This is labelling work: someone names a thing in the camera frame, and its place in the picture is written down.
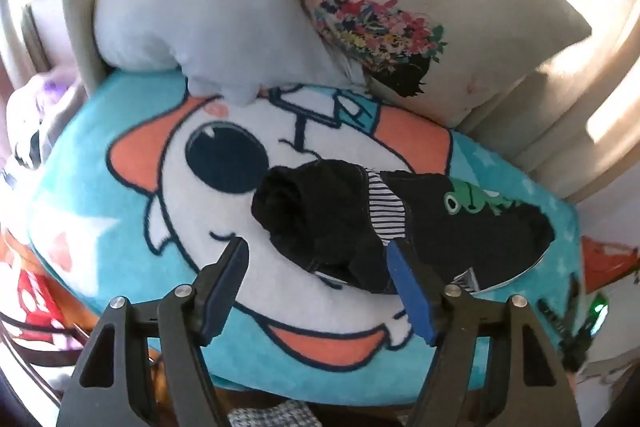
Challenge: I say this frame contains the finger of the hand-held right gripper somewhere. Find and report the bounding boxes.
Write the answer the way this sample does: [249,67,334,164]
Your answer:
[537,299,572,339]

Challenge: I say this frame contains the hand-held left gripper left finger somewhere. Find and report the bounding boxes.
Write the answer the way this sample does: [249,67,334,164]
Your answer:
[56,237,250,427]

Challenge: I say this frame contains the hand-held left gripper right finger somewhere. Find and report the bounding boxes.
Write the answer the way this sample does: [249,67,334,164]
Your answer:
[386,238,584,427]

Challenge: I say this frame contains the black pants with striped lining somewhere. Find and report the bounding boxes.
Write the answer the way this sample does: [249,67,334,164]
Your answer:
[251,159,557,295]

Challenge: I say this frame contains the orange red cloth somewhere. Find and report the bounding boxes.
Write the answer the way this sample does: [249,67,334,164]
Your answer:
[580,234,640,294]

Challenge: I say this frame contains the grey checkered cloth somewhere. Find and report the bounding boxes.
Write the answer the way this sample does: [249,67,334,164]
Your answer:
[227,399,321,427]

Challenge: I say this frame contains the turquoise cartoon face blanket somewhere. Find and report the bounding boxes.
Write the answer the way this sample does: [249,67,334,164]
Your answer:
[27,69,583,407]

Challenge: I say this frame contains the red white spotted cloth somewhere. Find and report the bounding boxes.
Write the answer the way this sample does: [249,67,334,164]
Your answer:
[14,267,76,340]

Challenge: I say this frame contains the purple white cloth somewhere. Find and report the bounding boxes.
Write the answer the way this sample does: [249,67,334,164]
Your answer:
[4,67,88,170]

